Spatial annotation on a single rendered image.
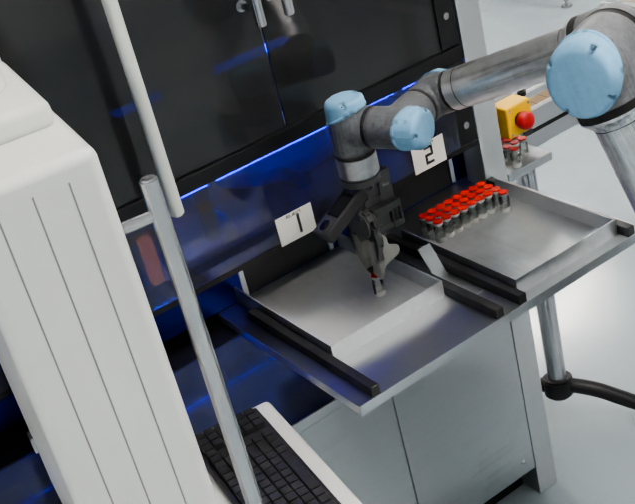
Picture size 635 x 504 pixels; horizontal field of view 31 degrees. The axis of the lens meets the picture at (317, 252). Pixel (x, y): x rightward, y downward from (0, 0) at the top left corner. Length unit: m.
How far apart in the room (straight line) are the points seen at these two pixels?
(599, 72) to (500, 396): 1.22
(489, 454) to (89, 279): 1.59
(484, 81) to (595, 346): 1.64
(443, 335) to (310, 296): 0.33
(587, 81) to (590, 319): 1.96
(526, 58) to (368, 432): 0.97
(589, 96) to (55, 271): 0.81
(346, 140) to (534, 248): 0.46
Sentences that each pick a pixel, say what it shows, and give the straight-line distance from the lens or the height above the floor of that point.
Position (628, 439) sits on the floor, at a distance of 3.17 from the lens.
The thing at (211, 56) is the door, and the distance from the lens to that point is 2.08.
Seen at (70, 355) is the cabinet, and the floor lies 1.31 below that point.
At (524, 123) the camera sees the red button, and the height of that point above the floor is 1.00.
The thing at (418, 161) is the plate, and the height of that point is 1.02.
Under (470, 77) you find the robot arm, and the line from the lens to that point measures 2.02.
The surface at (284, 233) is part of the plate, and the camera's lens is 2.23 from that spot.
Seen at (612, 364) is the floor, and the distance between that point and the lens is 3.43.
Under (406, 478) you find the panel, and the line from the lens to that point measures 2.68.
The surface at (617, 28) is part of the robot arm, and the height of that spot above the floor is 1.40.
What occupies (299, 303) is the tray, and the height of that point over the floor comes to 0.88.
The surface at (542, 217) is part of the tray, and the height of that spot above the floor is 0.88.
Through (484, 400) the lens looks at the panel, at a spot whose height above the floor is 0.37.
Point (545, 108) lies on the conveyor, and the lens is 2.76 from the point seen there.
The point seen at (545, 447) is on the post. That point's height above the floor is 0.13.
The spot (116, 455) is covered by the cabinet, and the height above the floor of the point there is 1.15.
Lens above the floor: 2.02
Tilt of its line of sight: 28 degrees down
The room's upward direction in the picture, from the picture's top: 15 degrees counter-clockwise
